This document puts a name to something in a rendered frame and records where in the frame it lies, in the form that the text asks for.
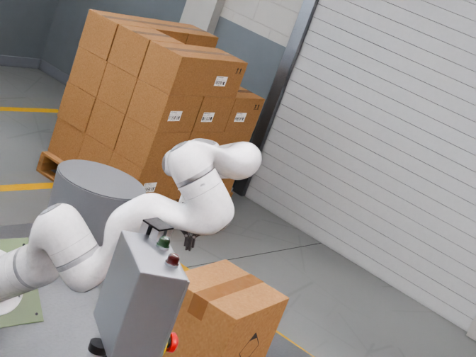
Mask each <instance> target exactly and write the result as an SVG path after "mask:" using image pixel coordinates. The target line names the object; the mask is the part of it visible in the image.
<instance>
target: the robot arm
mask: <svg viewBox="0 0 476 357"><path fill-rule="evenodd" d="M261 160H262V157H261V152H260V150H259V148H258V147H257V146H256V145H254V144H252V143H250V142H234V143H230V144H224V145H221V146H219V144H218V143H216V142H215V141H212V140H208V139H202V138H198V139H193V140H189V141H184V142H181V143H179V144H177V145H176V146H174V147H173V148H172V149H171V150H169V151H168V152H167V153H166V154H165V155H164V157H163V159H162V164H161V165H162V168H163V171H164V173H165V174H166V175H167V176H171V177H172V178H173V180H174V182H175V184H176V185H177V187H178V189H179V190H180V192H181V197H180V199H179V202H176V201H175V200H172V199H170V198H167V197H165V196H163V195H160V194H158V193H146V194H142V195H139V196H138V197H136V198H133V199H132V200H129V201H128V202H126V203H124V204H122V205H121V206H119V207H118V208H116V209H115V210H114V211H113V212H112V213H111V215H110V217H109V218H108V220H107V222H106V226H105V230H104V237H103V245H102V246H99V245H98V244H97V242H96V240H95V239H94V236H93V235H92V233H91V231H90V230H89V228H88V226H87V225H86V223H85V221H84V219H83V218H82V216H81V215H80V214H79V212H78V211H77V210H76V209H75V208H74V207H72V206H71V205H68V204H64V203H57V204H55V205H52V206H50V207H48V208H47V209H45V210H44V211H42V212H41V213H40V214H39V215H38V217H37V218H36V219H35V222H34V223H33V226H32V228H31V231H30V236H29V241H28V244H26V245H24V246H21V247H19V248H17V249H14V250H13V251H10V252H8V253H6V252H5V251H2V250H0V315H4V314H7V313H9V312H11V311H12V310H14V309H15V308H16V307H17V306H18V304H19V302H20V301H21V299H22V297H23V294H24V293H28V292H30V291H32V290H36V289H38V288H41V287H43V286H46V285H49V284H51V283H52V282H54V281H55V280H56V279H57V278H58V277H59V275H60V276H61V278H62V280H63V281H64V283H65V284H66V285H67V286H68V287H69V288H70V289H71V290H73V291H75V292H78V293H87V292H89V291H90V290H93V289H94V288H96V287H97V286H99V285H100V284H101V283H102V282H103V281H104V280H105V278H106V274H107V272H108V268H109V266H110V263H111V259H112V257H113V253H114V251H115V248H116V245H117V243H118V239H119V236H120V233H121V231H122V230H125V231H129V232H136V233H138V232H139V230H140V226H141V224H142V220H143V219H149V218H153V217H158V218H159V219H161V220H163V221H165V222H166V223H167V224H169V225H171V226H172V227H173V228H174V229H177V230H181V231H182V233H183V234H184V237H185V241H184V246H185V247H186V249H185V250H186V251H187V250H189V251H191V249H192V248H194V246H195V241H196V237H198V236H200V235H209V234H215V233H218V232H220V231H222V230H223V229H225V228H226V227H227V226H228V225H229V224H230V223H231V222H232V219H233V217H234V205H233V202H232V199H231V198H230V195H229V193H228V191H227V189H226V188H225V185H224V183H223V182H222V179H234V180H243V179H247V178H249V177H250V176H252V175H253V174H255V173H256V172H257V170H258V169H259V167H260V166H261ZM190 233H193V234H192V235H191V234H190Z"/></svg>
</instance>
